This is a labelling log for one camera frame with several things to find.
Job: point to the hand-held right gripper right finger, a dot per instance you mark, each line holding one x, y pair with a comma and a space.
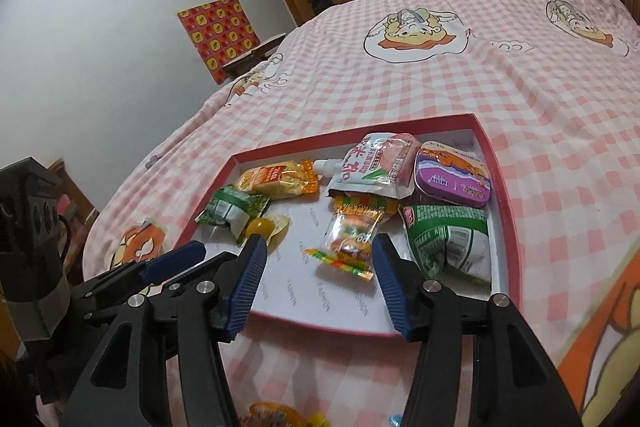
392, 287

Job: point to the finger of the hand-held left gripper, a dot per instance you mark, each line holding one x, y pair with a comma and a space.
172, 262
100, 307

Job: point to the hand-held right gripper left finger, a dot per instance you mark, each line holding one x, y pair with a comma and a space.
245, 287

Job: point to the red shallow cardboard box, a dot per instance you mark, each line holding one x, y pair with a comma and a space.
305, 292

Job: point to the yellow jelly cup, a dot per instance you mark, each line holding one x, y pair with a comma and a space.
262, 224

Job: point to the large green snack packet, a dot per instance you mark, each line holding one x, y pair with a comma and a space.
440, 237

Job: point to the clear gummy candy packet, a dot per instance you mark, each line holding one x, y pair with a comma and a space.
350, 232

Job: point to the small green snack packet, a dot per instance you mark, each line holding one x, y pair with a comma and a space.
230, 209

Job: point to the purple tin with orange cartoon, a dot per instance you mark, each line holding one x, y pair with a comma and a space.
445, 179

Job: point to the wooden bedside cabinet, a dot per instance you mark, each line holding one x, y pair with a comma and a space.
75, 207

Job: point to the orange yellow snack packet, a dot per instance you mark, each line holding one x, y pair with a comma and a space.
275, 179

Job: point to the pink spouted drink pouch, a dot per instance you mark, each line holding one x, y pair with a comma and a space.
375, 162

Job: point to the orange noodle snack packet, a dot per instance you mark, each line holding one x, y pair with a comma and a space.
280, 414

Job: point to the small blue candy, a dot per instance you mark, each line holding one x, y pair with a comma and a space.
397, 420

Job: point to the pink checked cartoon blanket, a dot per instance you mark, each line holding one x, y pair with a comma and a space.
450, 72

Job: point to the red yellow wall poster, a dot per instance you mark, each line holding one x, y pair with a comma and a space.
217, 37

